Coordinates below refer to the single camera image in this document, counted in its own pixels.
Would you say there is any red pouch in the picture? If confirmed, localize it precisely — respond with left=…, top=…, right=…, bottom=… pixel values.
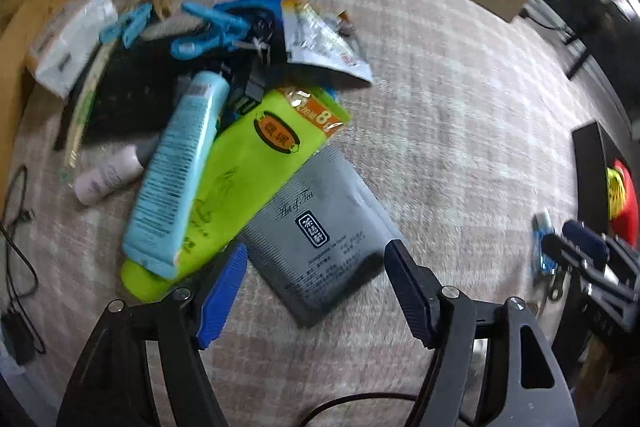
left=608, top=159, right=639, bottom=247

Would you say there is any yellow green mesh bag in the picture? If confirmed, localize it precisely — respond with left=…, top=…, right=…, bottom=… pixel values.
left=606, top=167, right=627, bottom=221

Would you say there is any black power cable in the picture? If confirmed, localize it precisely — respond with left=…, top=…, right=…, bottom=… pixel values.
left=0, top=163, right=49, bottom=365

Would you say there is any grey tea pouch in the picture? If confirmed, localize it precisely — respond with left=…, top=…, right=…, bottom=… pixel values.
left=239, top=145, right=402, bottom=327

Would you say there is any bamboo chopsticks packet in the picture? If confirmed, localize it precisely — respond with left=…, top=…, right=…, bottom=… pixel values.
left=62, top=40, right=117, bottom=176

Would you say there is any large blue clip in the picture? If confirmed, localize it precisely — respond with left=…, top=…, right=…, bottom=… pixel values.
left=170, top=2, right=252, bottom=61

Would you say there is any lime green snack bag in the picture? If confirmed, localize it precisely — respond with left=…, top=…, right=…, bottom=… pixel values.
left=120, top=87, right=350, bottom=303

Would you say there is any black storage tray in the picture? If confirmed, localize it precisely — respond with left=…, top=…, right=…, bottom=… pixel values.
left=572, top=120, right=639, bottom=235

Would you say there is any blue clothes peg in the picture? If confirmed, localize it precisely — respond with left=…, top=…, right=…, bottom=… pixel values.
left=99, top=2, right=153, bottom=49

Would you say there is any blue white small item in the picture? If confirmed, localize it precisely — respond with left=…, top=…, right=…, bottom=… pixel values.
left=530, top=210, right=559, bottom=275

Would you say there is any metal keyring clip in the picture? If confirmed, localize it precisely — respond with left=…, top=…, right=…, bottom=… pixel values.
left=532, top=268, right=566, bottom=317

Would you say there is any white orange sachet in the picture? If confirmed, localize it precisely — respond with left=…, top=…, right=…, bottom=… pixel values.
left=281, top=0, right=375, bottom=84

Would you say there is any light blue tube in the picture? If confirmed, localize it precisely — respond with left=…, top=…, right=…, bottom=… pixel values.
left=122, top=70, right=230, bottom=280

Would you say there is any blue card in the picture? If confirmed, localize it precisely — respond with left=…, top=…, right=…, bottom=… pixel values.
left=213, top=0, right=284, bottom=25

